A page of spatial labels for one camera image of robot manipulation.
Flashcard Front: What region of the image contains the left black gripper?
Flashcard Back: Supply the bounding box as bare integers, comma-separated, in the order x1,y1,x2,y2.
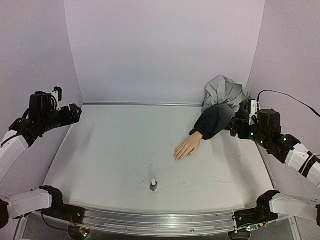
41,102,83,132

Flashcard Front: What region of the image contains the nail polish bottle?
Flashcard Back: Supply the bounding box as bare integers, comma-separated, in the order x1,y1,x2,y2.
149,178,158,192

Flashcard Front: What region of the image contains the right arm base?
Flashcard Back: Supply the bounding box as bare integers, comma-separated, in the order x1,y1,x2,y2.
232,207,279,230

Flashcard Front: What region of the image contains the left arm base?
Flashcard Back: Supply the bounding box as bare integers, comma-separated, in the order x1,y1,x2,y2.
40,203,85,226

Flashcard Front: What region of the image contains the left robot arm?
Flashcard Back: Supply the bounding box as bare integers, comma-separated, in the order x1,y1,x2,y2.
0,86,82,227

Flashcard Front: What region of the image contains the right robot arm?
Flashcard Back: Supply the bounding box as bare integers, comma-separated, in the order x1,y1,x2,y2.
230,109,320,229

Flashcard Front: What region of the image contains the dark sleeve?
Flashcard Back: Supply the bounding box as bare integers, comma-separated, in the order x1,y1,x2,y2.
189,104,236,140

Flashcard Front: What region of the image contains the grey crumpled cloth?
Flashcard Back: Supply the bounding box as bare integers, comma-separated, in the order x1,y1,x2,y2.
201,75,251,114

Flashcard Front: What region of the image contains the mannequin hand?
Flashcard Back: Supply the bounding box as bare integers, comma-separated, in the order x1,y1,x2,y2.
174,131,203,162

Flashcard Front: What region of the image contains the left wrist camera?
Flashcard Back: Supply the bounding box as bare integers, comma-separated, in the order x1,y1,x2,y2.
51,86,63,111

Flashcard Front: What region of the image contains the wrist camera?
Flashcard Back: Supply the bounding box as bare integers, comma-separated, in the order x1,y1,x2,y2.
51,86,63,111
249,99,260,125

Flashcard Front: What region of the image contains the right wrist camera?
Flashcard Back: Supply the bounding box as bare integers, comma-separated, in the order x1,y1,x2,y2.
249,99,260,125

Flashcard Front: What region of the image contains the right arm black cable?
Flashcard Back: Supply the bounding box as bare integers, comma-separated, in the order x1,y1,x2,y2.
256,89,320,115

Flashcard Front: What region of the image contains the aluminium front rail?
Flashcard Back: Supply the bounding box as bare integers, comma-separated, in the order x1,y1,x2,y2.
67,208,236,237

